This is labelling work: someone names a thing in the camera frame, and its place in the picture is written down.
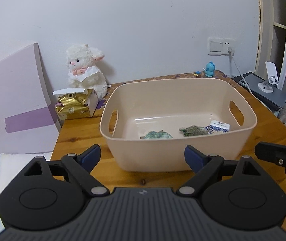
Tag white blue tissue pack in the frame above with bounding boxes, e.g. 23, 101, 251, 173
206, 120, 230, 134

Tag dark grey laptop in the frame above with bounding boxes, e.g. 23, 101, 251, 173
233, 72, 286, 111

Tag beige plastic storage basket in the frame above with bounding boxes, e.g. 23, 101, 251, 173
99, 78, 257, 172

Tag green plaid scrunchie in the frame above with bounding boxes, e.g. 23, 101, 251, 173
140, 130, 173, 139

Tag white charger cable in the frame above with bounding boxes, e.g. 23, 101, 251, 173
227, 46, 255, 96

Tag white plush lamb toy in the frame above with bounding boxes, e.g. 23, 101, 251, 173
66, 44, 108, 101

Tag purple white headboard panel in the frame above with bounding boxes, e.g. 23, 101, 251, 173
0, 43, 60, 154

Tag white phone stand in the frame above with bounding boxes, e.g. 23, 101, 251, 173
258, 61, 279, 94

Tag white wooden shelf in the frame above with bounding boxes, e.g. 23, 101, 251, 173
254, 0, 286, 106

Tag blue bird figurine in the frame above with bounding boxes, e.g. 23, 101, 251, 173
203, 61, 216, 78

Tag white wall switch socket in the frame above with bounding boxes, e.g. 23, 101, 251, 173
208, 38, 235, 55

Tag gold snack bag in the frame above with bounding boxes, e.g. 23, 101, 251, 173
55, 93, 95, 121

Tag clear bag of green stuff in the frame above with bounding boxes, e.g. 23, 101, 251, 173
179, 125, 209, 137

